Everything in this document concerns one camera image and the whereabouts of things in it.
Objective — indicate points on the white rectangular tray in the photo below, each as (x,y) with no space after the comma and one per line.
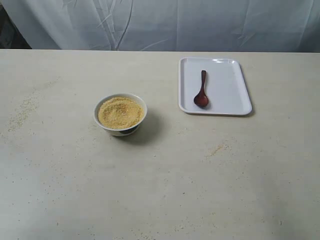
(224,86)

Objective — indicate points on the dark red wooden spoon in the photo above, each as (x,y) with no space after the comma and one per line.
(201,99)

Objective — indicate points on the tan granular powder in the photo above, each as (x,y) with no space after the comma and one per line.
(120,113)

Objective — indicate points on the white ceramic bowl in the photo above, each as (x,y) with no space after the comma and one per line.
(126,131)

